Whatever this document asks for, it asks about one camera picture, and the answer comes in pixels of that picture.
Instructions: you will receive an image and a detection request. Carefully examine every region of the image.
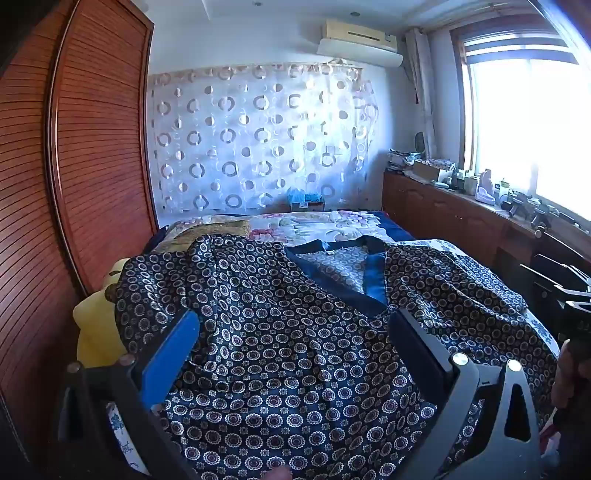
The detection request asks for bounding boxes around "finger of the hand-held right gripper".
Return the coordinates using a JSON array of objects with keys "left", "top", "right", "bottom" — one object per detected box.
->
[
  {"left": 530, "top": 252, "right": 591, "bottom": 286},
  {"left": 519, "top": 263, "right": 591, "bottom": 303}
]

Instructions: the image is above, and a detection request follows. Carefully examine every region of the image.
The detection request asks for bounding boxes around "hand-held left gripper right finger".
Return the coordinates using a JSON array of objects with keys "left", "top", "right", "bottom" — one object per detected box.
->
[{"left": 390, "top": 308, "right": 543, "bottom": 480}]

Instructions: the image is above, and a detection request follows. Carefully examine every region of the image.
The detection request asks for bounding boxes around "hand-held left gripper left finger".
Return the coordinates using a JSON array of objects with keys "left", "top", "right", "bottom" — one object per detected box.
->
[{"left": 58, "top": 308, "right": 201, "bottom": 480}]

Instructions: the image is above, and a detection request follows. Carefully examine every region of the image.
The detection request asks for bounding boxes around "navy medallion-print shirt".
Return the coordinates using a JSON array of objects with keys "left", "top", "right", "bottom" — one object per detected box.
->
[{"left": 113, "top": 233, "right": 561, "bottom": 480}]

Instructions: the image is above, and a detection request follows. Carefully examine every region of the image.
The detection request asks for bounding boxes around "person's right hand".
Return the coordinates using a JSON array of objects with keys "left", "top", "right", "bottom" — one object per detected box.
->
[{"left": 551, "top": 339, "right": 591, "bottom": 416}]

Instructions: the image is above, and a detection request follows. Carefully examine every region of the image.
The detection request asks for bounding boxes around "black tool on stand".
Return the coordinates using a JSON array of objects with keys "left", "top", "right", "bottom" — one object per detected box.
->
[
  {"left": 505, "top": 193, "right": 532, "bottom": 217},
  {"left": 531, "top": 205, "right": 555, "bottom": 229}
]

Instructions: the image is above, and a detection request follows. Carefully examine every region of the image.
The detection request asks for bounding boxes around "yellow plush toy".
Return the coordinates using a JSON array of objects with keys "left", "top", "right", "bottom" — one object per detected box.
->
[{"left": 73, "top": 258, "right": 139, "bottom": 365}]

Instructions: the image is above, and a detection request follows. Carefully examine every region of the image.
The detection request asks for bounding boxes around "blue floral white cover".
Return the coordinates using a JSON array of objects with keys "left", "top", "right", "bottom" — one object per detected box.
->
[{"left": 104, "top": 237, "right": 561, "bottom": 480}]

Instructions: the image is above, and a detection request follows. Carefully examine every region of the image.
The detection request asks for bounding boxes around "pink figurine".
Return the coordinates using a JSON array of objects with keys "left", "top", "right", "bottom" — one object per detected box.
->
[{"left": 475, "top": 170, "right": 497, "bottom": 204}]

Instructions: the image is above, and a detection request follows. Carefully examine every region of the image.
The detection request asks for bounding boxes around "blue blanket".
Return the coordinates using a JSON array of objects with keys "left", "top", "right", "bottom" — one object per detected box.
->
[{"left": 369, "top": 210, "right": 416, "bottom": 243}]

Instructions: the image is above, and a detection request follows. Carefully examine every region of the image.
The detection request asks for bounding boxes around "wooden cabinet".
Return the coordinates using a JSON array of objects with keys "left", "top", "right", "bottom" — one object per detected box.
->
[{"left": 382, "top": 171, "right": 591, "bottom": 301}]

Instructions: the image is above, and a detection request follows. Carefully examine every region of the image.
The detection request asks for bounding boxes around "golden pillow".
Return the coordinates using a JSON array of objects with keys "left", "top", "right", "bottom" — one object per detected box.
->
[{"left": 168, "top": 219, "right": 252, "bottom": 252}]

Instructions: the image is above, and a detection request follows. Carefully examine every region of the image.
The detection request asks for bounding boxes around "window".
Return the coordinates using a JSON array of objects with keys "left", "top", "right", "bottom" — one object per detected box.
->
[{"left": 450, "top": 18, "right": 591, "bottom": 222}]

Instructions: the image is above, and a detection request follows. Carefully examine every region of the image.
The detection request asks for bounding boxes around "open cardboard box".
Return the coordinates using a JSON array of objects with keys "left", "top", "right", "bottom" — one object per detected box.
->
[{"left": 412, "top": 161, "right": 451, "bottom": 183}]

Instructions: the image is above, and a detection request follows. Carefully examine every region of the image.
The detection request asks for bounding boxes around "pink floral bed sheet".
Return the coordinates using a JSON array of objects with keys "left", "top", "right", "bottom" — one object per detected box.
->
[{"left": 159, "top": 210, "right": 384, "bottom": 252}]

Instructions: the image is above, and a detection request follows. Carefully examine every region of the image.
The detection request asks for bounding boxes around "wooden headboard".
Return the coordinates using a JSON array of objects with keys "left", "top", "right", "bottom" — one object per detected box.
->
[{"left": 0, "top": 0, "right": 160, "bottom": 462}]

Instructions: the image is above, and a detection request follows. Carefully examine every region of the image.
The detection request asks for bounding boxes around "white window curtain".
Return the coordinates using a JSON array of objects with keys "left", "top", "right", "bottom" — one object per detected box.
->
[{"left": 406, "top": 28, "right": 437, "bottom": 160}]

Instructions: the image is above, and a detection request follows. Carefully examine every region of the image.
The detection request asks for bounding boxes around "sheer circle-print curtain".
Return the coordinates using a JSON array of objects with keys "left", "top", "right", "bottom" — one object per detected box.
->
[{"left": 148, "top": 62, "right": 379, "bottom": 217}]

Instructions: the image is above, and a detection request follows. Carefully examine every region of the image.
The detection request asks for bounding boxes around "wall air conditioner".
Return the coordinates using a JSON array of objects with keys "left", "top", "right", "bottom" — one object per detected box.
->
[{"left": 316, "top": 18, "right": 403, "bottom": 70}]

